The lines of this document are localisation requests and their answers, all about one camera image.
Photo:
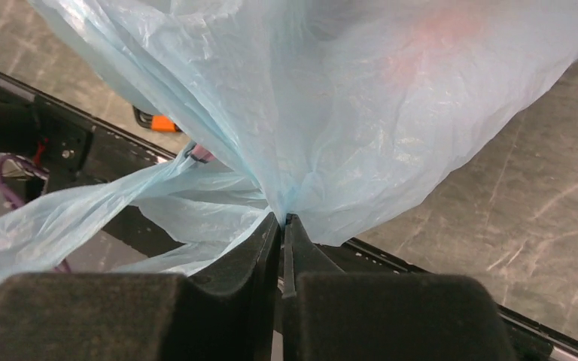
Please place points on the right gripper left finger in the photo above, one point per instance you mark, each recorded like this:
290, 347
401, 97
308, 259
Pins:
224, 312

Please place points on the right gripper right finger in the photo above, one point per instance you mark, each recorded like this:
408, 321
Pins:
330, 314

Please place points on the light blue plastic bag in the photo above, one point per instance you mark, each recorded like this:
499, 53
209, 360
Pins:
346, 113

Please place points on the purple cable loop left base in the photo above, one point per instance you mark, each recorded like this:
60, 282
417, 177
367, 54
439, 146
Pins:
21, 181

